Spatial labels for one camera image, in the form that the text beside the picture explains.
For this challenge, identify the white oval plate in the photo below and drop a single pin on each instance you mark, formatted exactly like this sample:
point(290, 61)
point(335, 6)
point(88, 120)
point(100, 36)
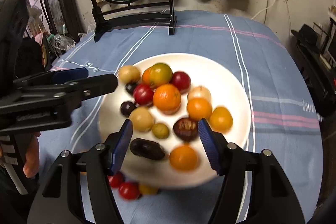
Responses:
point(231, 77)

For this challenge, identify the dark cloth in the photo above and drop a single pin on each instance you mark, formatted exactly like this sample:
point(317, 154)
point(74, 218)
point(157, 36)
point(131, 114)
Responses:
point(29, 56)

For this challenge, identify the small red tomato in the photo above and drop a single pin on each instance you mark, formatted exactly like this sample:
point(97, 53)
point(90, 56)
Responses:
point(128, 190)
point(115, 180)

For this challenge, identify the yellow green tomato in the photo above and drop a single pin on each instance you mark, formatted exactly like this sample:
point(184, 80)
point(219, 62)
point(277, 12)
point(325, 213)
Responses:
point(160, 74)

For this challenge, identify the dark purple plum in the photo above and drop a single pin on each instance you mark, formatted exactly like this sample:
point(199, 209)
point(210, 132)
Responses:
point(147, 149)
point(127, 108)
point(130, 88)

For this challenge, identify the small yellow tomato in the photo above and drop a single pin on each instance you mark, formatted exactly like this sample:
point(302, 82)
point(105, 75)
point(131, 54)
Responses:
point(148, 189)

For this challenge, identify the yellow orange tomato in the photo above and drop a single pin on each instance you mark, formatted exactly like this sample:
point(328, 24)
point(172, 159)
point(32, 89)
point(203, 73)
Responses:
point(221, 119)

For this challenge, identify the blue striped tablecloth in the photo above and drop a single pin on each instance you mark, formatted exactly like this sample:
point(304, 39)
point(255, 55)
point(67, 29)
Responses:
point(275, 77)

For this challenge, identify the orange mandarin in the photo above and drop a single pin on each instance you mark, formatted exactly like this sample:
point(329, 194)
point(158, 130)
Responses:
point(199, 109)
point(183, 158)
point(146, 77)
point(166, 97)

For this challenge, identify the beige round pear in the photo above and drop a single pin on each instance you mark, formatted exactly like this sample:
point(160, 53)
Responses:
point(128, 74)
point(199, 92)

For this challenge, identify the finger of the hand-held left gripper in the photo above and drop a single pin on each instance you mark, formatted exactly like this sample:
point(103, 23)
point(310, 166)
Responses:
point(71, 74)
point(99, 85)

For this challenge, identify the small yellow green plum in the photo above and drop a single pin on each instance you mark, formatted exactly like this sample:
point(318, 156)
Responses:
point(160, 130)

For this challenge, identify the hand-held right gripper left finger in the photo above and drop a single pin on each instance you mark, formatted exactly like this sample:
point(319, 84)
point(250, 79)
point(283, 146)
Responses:
point(122, 148)

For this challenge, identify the tan round pear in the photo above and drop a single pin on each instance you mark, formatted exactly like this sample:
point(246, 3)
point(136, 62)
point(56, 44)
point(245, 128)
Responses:
point(141, 119)

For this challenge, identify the clear plastic bag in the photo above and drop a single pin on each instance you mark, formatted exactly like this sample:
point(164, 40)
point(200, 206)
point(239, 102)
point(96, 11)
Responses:
point(61, 43)

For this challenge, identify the dark red plum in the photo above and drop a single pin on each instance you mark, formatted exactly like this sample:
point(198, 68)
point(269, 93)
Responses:
point(181, 81)
point(143, 94)

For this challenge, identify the dark brown mangosteen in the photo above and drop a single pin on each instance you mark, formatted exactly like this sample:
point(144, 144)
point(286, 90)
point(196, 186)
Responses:
point(185, 128)

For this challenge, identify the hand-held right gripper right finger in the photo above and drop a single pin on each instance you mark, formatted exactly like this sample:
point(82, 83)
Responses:
point(210, 148)

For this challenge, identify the person's left hand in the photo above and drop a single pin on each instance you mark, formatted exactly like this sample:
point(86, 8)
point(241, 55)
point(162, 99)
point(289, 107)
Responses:
point(31, 155)

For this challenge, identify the black hat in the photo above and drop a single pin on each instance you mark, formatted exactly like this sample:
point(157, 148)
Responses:
point(305, 35)

